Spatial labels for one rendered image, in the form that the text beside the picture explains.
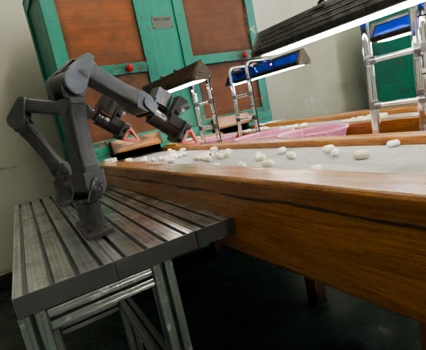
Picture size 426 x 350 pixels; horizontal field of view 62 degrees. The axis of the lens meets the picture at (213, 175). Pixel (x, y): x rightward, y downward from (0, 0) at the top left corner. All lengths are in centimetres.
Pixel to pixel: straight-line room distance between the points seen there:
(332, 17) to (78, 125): 67
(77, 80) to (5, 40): 193
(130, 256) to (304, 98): 332
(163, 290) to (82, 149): 42
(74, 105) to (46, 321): 51
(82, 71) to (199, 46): 147
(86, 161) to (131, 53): 129
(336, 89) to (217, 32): 207
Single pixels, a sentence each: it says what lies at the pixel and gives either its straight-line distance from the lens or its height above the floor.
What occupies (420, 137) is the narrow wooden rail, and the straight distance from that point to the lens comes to 96.
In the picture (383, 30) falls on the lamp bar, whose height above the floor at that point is 107.
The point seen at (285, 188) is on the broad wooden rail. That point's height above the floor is 75.
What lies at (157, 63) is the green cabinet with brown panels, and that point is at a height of 125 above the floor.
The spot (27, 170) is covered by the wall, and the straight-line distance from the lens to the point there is 280.
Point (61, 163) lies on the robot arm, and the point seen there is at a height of 83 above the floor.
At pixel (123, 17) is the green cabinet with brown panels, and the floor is 152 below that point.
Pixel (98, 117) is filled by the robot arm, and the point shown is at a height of 98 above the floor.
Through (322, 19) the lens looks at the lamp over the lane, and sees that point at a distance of 94.
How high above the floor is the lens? 91
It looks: 10 degrees down
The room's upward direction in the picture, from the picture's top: 12 degrees counter-clockwise
